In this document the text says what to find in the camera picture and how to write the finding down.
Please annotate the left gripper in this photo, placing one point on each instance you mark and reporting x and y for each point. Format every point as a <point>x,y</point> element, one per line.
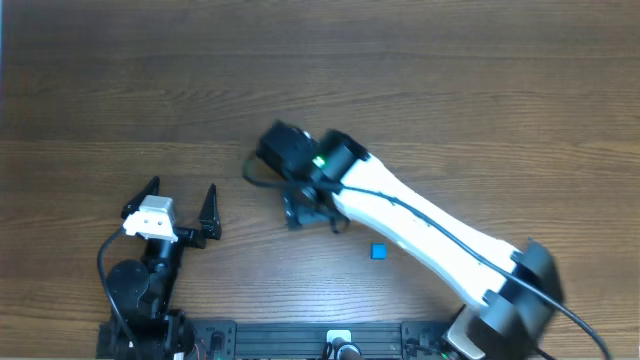
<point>192,238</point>

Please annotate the blue cube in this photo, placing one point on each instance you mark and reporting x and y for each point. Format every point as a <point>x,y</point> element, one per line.
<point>378,251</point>

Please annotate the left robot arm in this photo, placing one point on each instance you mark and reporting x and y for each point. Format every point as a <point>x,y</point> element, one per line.
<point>127,287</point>

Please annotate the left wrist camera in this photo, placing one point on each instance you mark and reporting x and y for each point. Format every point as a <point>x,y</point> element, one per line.
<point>152,217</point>

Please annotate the mounting rail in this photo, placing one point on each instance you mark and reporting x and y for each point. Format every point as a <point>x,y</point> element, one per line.
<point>280,340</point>

